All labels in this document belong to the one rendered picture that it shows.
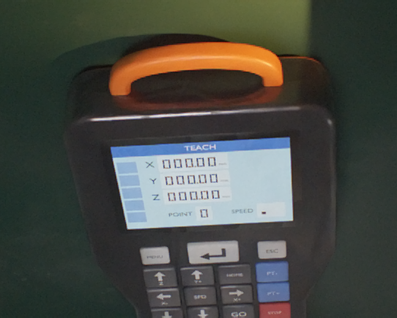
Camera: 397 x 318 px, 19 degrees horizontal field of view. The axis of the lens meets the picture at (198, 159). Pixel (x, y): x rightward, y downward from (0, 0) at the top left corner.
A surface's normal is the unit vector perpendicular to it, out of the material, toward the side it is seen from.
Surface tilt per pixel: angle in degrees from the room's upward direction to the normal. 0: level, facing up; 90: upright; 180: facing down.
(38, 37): 0
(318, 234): 0
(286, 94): 90
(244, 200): 0
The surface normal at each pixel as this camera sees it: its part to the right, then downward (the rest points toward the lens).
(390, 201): 0.00, 0.76
